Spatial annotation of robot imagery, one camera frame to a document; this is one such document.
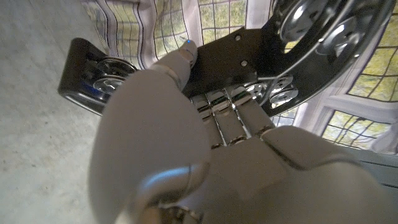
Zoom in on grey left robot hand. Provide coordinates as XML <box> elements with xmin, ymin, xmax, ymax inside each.
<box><xmin>88</xmin><ymin>39</ymin><xmax>398</xmax><ymax>224</ymax></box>

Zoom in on black half-moon tambourine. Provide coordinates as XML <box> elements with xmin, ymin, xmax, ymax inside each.
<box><xmin>57</xmin><ymin>0</ymin><xmax>397</xmax><ymax>118</ymax></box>

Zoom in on printed window backdrop cloth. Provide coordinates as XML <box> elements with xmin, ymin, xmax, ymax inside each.
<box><xmin>79</xmin><ymin>0</ymin><xmax>398</xmax><ymax>155</ymax></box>

